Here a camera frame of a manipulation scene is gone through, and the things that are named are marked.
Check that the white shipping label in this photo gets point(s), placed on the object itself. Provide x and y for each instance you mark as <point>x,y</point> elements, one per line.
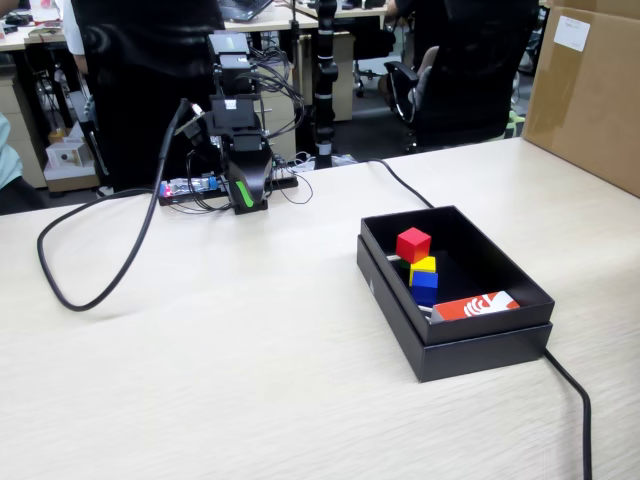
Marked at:
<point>572,32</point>

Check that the black power strip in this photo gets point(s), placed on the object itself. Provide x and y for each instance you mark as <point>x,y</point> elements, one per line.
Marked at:
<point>286,181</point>

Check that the red wooden cube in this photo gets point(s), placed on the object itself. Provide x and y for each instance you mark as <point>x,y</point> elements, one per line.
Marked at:
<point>412,245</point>

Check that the large brown cardboard box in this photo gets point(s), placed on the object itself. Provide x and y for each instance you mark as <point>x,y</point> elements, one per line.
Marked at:
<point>590,110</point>

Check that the blue controller board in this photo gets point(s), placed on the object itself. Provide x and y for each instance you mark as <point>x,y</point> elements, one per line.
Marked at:
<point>187,189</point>

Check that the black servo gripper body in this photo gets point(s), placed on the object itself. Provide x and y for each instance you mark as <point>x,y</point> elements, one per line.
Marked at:
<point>232,117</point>

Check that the green wooden cube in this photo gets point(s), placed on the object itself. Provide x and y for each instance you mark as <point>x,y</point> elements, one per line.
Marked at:
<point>405,266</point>

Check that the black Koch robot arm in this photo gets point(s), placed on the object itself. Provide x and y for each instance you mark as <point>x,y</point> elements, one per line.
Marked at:
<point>230,50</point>

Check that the blue wooden cube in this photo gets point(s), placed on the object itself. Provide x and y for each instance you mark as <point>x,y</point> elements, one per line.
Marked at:
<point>425,290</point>

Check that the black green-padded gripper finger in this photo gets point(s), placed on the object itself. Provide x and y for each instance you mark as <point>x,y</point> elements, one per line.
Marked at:
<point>236,187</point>

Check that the bare-board wrist camera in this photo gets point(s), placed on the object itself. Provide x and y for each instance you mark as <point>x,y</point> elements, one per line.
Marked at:
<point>192,130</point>

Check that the beige office desk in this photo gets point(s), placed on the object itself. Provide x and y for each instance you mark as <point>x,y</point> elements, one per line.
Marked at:
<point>350,13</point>
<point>270,26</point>

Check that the black office chair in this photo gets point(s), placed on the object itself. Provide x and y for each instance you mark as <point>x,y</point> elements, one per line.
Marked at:
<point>150,75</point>
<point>475,75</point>

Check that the person in teal shirt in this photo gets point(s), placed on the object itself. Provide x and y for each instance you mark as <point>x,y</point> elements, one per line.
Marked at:
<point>7,160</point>

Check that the black laptop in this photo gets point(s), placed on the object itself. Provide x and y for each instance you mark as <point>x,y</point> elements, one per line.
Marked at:
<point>245,10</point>

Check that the green black foam mat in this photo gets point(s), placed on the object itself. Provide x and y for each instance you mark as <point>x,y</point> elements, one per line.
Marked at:
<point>515,125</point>

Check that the black wide gripper finger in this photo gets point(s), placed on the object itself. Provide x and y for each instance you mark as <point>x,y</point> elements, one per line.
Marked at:
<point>261,175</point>

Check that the beige narrow cabinet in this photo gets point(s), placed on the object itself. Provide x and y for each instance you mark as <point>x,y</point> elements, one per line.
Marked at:
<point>344,75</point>

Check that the beige drawer cabinet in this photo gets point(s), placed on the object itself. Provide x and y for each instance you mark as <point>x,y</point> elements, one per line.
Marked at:
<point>280,125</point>
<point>25,100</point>

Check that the person in dark clothes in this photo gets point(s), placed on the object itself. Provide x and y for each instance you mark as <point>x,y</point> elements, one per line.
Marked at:
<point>430,60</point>

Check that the orange white printed card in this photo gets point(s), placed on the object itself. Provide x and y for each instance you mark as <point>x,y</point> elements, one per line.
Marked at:
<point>450,310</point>

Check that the small open cardboard box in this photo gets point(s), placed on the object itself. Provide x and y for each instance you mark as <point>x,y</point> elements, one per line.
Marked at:
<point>65,175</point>

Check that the black cardboard box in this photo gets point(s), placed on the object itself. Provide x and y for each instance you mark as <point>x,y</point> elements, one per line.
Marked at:
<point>480,357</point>

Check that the person in white shirt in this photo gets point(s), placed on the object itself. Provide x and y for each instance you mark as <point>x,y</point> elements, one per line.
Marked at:
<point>75,25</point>

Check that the yellow wooden cube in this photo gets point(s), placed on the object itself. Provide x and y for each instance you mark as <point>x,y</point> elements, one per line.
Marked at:
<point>425,264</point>

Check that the black segmented pole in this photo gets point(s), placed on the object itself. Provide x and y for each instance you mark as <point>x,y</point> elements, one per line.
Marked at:
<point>326,75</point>

